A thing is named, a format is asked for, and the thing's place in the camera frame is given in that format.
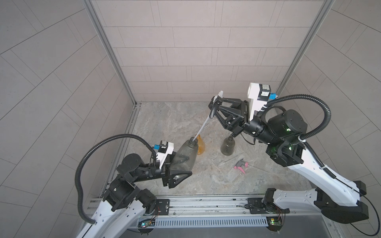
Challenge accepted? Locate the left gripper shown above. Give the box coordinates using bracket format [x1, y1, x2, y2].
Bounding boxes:
[131, 152, 189, 190]

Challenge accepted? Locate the black white spray nozzle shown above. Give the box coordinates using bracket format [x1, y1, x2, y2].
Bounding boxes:
[192, 91, 223, 141]

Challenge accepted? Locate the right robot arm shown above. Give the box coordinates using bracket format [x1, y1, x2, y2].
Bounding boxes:
[209, 94, 369, 224]

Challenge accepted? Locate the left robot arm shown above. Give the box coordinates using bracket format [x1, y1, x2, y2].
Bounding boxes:
[78, 152, 197, 238]

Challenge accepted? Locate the clear spray nozzle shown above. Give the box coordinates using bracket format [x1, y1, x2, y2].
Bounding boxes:
[217, 156, 238, 167]

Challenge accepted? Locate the pink grey spray nozzle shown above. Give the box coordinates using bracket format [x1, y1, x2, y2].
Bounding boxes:
[234, 159, 249, 174]

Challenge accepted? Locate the dark grey bottle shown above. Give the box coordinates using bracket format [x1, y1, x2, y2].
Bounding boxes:
[220, 136, 235, 156]

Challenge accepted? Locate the orange plastic bottle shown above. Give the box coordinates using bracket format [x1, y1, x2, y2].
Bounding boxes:
[196, 135, 205, 155]

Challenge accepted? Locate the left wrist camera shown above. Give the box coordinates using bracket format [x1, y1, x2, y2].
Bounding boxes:
[153, 141, 174, 169]

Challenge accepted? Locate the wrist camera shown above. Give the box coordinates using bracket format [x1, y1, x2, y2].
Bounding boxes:
[153, 141, 174, 169]
[248, 83, 277, 121]

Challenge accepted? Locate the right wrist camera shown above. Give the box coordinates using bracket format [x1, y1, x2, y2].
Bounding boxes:
[248, 83, 277, 121]

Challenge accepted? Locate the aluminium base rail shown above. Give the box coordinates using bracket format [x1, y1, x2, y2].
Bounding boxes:
[86, 194, 328, 230]

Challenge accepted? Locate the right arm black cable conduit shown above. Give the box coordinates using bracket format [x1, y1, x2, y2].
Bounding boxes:
[261, 94, 337, 179]

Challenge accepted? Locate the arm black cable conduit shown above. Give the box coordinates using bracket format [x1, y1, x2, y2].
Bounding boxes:
[74, 133, 157, 225]
[261, 94, 337, 179]

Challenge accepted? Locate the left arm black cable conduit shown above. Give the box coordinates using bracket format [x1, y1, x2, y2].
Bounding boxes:
[74, 133, 157, 225]

